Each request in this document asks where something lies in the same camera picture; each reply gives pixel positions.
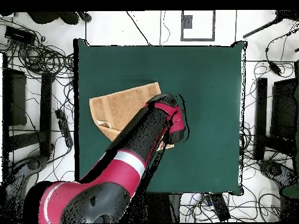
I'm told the orange terry towel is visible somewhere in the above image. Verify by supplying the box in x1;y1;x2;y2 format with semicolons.
89;81;175;152

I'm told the black metal stand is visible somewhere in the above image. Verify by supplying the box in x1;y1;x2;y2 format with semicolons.
2;53;55;164
253;76;299;162

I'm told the black electronics box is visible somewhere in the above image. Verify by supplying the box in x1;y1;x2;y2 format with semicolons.
4;25;36;46

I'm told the dark green table cloth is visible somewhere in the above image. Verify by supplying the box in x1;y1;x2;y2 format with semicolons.
73;38;248;196

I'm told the black chair caster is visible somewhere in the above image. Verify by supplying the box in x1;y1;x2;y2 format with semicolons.
79;12;93;23

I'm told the tangle of black cables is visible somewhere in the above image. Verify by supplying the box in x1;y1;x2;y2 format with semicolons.
0;18;75;79

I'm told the black power adapter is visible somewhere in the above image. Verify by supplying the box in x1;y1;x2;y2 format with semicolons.
268;61;282;76

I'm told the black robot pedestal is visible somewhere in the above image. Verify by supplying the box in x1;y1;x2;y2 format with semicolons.
149;193;182;223

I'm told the thin black cable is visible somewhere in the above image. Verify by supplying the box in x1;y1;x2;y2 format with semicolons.
126;10;151;47

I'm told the grey square floor frame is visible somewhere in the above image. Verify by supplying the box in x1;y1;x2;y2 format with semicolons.
180;10;215;42

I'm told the black tripod leg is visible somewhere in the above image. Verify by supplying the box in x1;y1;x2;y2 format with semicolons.
242;10;299;39

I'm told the person's dark shoe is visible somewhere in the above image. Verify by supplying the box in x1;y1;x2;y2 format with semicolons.
26;11;62;25
58;11;81;26

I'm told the black power strip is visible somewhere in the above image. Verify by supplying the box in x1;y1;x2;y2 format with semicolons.
55;108;74;148

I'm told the black power brick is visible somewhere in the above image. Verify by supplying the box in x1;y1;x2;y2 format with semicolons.
209;192;231;222

